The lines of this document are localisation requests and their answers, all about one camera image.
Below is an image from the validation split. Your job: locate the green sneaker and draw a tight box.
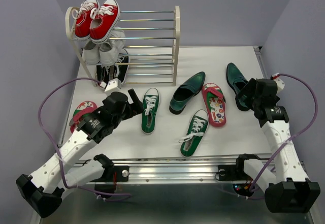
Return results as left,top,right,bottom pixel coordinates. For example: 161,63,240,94
141,88,160,134
178,109,209,157

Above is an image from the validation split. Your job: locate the pink flip-flop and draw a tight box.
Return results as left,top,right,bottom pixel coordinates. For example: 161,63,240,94
69,101,98,133
202,83,226,127

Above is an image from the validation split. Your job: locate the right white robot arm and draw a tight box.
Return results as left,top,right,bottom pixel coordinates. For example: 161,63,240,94
234,76,320,213

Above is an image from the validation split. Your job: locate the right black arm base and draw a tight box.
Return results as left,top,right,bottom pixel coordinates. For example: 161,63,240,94
215,165,253,197

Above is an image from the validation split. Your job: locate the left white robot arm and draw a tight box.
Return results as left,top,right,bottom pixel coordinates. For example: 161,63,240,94
16,89,143,218

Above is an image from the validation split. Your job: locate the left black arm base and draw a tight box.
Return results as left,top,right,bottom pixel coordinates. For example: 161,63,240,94
92,165,129,200

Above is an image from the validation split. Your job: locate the cream metal shoe rack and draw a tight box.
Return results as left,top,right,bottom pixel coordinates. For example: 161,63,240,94
65,5,181,87

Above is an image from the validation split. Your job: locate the right dark green loafer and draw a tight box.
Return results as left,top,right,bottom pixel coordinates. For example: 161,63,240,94
226,62,250,111

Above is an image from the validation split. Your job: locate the dark green loafer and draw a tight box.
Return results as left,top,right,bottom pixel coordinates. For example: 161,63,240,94
169,71,206,115
226,62,250,111

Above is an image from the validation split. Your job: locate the right black sneaker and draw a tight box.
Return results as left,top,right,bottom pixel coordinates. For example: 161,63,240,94
109,48,129,84

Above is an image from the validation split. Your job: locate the black sneaker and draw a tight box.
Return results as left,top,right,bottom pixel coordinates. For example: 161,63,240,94
96,65,110,83
109,48,129,84

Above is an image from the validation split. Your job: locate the left black sneaker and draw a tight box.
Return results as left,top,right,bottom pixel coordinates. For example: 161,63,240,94
96,65,110,83

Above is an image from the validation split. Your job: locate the right white sneaker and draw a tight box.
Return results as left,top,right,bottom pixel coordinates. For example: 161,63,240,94
100,30,125,67

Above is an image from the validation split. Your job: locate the white sneaker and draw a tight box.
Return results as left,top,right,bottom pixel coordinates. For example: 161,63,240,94
82,41,100,65
100,30,125,67

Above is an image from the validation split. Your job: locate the left dark green loafer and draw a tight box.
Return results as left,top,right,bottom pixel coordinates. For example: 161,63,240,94
169,71,206,115

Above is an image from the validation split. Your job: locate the left white sneaker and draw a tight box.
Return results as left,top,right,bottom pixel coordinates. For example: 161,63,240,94
82,41,100,65

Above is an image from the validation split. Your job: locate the left red sneaker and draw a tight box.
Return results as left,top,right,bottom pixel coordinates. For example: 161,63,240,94
72,0,99,41

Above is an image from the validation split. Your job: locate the red sneaker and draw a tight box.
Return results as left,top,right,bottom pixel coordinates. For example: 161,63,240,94
89,0,120,44
72,0,99,41

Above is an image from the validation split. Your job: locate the right red sneaker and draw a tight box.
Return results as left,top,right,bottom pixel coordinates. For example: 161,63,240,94
89,0,120,44

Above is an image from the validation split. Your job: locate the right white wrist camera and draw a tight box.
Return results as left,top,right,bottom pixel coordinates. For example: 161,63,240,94
270,73,285,94

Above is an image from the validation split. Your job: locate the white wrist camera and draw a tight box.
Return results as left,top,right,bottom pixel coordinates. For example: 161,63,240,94
270,73,285,94
105,78,121,94

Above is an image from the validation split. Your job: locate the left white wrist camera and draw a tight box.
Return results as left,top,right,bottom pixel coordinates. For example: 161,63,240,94
105,78,121,94

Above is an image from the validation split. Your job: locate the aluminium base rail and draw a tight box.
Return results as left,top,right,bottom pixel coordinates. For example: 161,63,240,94
113,155,238,185

